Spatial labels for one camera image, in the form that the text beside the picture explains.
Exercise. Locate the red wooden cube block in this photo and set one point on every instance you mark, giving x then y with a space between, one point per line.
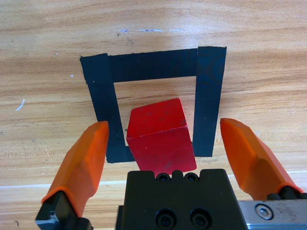
160 143

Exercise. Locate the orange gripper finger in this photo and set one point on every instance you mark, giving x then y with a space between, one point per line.
81 167
254 163

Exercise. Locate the black tape square outline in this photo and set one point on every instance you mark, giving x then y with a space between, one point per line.
211 95

